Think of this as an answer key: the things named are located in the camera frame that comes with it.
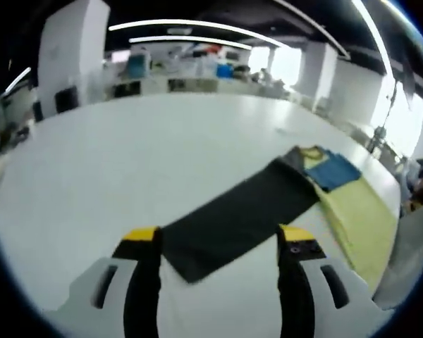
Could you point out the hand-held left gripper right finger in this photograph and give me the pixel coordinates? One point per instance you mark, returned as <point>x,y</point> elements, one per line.
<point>292,281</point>

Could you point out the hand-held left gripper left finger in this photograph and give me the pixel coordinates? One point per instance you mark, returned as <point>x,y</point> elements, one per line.
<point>141,281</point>

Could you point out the yellow garment grey blue sleeves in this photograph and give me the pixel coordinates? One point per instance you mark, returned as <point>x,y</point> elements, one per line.
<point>246,218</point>

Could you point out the black cabinet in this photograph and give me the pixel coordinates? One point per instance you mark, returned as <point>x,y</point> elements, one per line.
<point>66,100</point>

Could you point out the row of white cabinets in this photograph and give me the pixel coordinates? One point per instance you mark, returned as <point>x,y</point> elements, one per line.
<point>197,86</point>

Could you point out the white square pillar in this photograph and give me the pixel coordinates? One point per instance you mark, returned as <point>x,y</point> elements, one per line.
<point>319,74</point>
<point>74,53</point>

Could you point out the light blue machine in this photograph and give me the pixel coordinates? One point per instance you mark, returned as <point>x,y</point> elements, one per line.
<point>138,65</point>

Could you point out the blue storage bin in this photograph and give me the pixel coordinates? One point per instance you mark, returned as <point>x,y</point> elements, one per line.
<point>224,70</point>

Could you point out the straight ceiling light tube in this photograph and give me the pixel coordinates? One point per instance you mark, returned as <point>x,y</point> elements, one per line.
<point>373,28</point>
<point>17,79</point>

